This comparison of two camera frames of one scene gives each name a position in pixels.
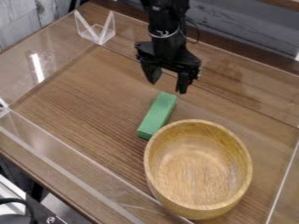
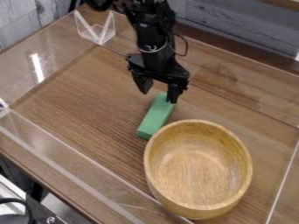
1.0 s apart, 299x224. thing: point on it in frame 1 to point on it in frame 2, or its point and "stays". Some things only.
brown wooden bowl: [198, 168] stays
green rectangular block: [156, 115] stays
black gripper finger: [186, 77] to [172, 93]
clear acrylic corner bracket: [98, 33] stays
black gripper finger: [154, 70] to [144, 81]
